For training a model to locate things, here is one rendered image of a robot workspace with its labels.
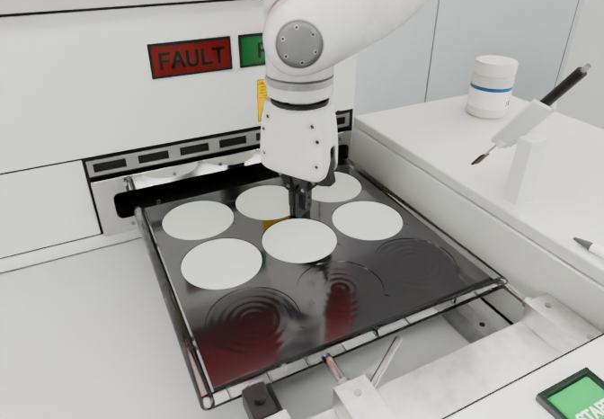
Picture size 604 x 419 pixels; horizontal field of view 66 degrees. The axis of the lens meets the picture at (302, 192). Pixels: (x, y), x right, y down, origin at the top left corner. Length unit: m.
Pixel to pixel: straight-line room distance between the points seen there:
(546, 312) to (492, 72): 0.44
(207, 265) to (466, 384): 0.32
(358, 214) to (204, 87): 0.30
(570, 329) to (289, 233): 0.34
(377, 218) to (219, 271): 0.24
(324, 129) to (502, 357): 0.32
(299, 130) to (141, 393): 0.35
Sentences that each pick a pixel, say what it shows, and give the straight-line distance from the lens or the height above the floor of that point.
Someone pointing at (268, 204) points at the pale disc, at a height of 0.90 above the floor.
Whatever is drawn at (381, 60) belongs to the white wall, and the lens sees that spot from 2.75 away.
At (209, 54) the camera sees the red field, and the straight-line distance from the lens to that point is 0.72.
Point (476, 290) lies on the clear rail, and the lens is 0.58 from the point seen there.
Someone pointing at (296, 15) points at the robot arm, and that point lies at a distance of 0.47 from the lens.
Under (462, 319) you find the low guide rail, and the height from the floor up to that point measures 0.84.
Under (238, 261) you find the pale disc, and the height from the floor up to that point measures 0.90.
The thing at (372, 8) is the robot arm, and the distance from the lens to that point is 0.48.
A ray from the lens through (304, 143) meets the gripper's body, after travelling 0.59.
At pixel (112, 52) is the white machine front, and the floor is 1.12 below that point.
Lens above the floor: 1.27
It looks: 30 degrees down
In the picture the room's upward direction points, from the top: straight up
